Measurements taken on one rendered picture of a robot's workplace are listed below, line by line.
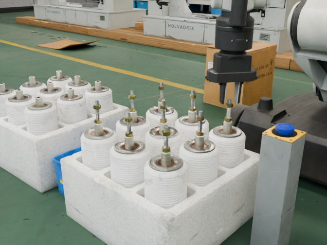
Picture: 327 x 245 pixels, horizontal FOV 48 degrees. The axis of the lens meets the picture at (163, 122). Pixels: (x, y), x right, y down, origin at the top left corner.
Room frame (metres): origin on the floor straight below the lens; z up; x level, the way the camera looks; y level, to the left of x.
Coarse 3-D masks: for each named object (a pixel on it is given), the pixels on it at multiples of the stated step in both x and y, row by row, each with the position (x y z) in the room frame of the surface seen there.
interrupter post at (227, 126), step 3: (225, 123) 0.87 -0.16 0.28; (228, 123) 0.87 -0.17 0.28; (231, 123) 0.87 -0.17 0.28; (225, 126) 0.87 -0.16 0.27; (228, 126) 0.87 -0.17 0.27; (231, 126) 0.87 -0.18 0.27; (225, 129) 0.87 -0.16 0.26; (228, 129) 0.87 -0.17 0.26; (231, 129) 0.88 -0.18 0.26; (225, 132) 0.87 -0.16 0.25; (228, 132) 0.87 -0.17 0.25; (231, 132) 0.88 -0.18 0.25
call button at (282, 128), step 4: (276, 124) 0.74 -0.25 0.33; (280, 124) 0.74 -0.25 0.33; (284, 124) 0.74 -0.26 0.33; (288, 124) 0.74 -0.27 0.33; (276, 128) 0.73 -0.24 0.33; (280, 128) 0.72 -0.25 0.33; (284, 128) 0.72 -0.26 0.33; (288, 128) 0.72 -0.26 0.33; (292, 128) 0.72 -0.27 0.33; (280, 132) 0.72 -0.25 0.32; (284, 132) 0.71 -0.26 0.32; (288, 132) 0.71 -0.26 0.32
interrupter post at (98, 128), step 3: (96, 123) 0.87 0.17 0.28; (99, 123) 0.87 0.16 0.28; (102, 123) 0.87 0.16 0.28; (96, 126) 0.86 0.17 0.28; (99, 126) 0.86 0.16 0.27; (102, 126) 0.87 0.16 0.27; (96, 129) 0.86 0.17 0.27; (99, 129) 0.86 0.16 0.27; (102, 129) 0.87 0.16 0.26; (96, 132) 0.86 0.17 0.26; (99, 132) 0.86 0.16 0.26; (102, 132) 0.87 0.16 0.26
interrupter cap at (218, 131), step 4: (216, 128) 0.90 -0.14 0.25; (220, 128) 0.90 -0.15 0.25; (232, 128) 0.90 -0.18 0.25; (236, 128) 0.90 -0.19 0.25; (216, 132) 0.87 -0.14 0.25; (220, 132) 0.88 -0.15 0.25; (232, 132) 0.88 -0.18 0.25; (236, 132) 0.87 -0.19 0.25; (240, 132) 0.87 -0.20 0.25; (220, 136) 0.85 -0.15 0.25; (224, 136) 0.85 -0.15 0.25; (228, 136) 0.85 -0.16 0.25; (232, 136) 0.85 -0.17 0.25; (236, 136) 0.85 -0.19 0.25
